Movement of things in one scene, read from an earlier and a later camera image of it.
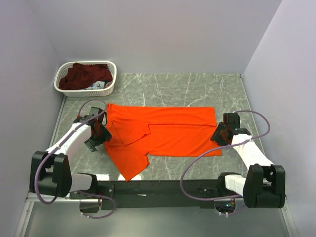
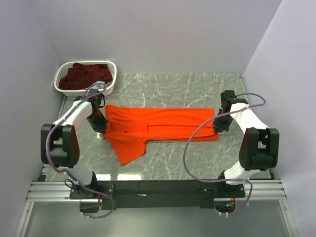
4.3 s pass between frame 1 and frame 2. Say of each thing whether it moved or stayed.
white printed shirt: stayed
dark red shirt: stayed
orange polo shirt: moved
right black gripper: moved
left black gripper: moved
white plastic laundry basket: stayed
